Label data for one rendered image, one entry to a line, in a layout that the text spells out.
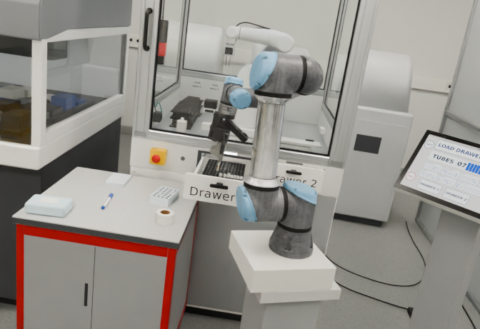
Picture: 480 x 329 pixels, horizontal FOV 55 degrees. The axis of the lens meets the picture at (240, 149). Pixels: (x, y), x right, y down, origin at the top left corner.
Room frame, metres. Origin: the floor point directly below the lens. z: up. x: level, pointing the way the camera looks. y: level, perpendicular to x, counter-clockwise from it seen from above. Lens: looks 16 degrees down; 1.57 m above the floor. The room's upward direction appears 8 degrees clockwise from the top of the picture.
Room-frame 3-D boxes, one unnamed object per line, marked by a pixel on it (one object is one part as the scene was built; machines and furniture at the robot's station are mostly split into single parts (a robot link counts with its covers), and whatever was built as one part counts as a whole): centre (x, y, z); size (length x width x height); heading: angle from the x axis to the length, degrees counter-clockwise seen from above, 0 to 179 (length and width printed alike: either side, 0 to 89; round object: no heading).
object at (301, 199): (1.41, -0.21, 1.00); 0.13 x 0.12 x 0.14; 108
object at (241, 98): (1.75, 0.02, 1.27); 0.11 x 0.11 x 0.08; 18
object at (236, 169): (1.94, 0.05, 0.87); 0.22 x 0.18 x 0.06; 178
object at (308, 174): (2.05, -0.26, 0.87); 0.29 x 0.02 x 0.11; 88
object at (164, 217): (1.62, 0.25, 0.78); 0.07 x 0.07 x 0.04
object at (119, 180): (1.96, 0.53, 0.77); 0.13 x 0.09 x 0.02; 178
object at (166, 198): (1.82, 0.29, 0.78); 0.12 x 0.08 x 0.04; 168
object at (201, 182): (1.74, 0.06, 0.87); 0.29 x 0.02 x 0.11; 88
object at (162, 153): (2.06, 0.38, 0.88); 0.07 x 0.05 x 0.07; 88
